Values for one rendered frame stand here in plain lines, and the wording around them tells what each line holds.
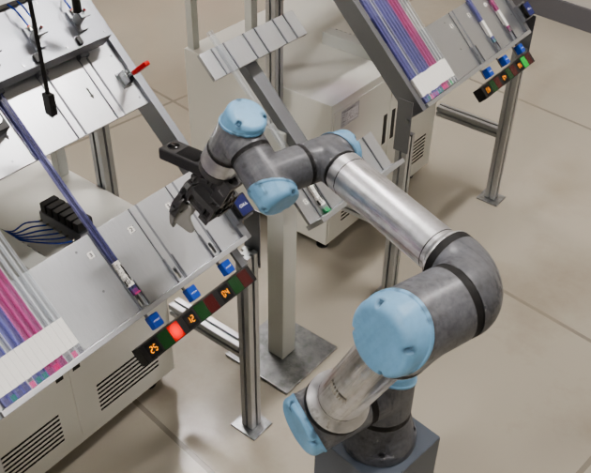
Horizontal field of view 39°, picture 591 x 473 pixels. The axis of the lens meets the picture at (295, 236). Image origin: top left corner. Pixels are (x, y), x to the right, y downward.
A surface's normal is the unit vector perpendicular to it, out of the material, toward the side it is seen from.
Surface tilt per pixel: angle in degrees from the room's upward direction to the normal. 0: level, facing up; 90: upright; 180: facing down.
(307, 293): 0
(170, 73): 0
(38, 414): 90
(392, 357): 82
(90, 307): 43
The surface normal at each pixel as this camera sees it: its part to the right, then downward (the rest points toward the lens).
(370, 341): -0.78, 0.28
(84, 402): 0.78, 0.40
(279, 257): -0.63, 0.47
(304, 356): 0.01, -0.79
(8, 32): 0.55, -0.30
